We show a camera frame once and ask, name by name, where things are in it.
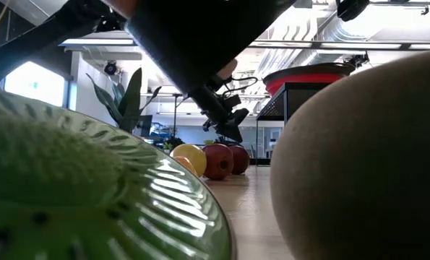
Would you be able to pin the small black monitor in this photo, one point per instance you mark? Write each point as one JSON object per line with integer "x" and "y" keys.
{"x": 145, "y": 125}

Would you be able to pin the dark red toy plum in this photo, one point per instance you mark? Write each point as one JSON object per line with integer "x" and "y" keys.
{"x": 241, "y": 159}

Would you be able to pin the red apple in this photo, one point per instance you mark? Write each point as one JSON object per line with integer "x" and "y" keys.
{"x": 218, "y": 161}

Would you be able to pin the black round ceiling spotlight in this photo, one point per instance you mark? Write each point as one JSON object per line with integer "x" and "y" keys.
{"x": 110, "y": 68}

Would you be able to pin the green snake plant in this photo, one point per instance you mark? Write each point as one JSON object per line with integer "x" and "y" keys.
{"x": 129, "y": 104}

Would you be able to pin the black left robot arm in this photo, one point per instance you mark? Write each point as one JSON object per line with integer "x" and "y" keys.
{"x": 185, "y": 39}

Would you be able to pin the black metal frame table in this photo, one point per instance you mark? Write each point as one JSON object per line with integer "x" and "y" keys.
{"x": 175, "y": 115}

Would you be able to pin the orange yellow toy peach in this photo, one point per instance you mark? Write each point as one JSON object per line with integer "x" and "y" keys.
{"x": 185, "y": 165}

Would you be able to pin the silver air duct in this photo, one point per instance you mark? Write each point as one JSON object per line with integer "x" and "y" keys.
{"x": 330, "y": 32}

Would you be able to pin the yellow toy lemon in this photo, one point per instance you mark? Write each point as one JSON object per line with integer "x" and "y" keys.
{"x": 194, "y": 156}

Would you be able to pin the small background potted plant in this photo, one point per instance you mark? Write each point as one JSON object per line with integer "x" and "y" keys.
{"x": 173, "y": 142}

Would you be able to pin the red collapsible colander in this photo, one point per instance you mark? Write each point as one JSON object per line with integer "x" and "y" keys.
{"x": 305, "y": 77}

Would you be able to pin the brown whole kiwi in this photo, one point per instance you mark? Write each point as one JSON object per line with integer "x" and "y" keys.
{"x": 363, "y": 162}

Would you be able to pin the black perforated metal stand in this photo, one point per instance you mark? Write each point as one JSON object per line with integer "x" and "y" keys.
{"x": 272, "y": 108}

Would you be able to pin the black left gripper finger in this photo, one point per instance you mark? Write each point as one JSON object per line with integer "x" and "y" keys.
{"x": 229, "y": 131}

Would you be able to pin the black overhead light bar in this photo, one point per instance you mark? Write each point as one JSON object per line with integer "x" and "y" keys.
{"x": 363, "y": 46}

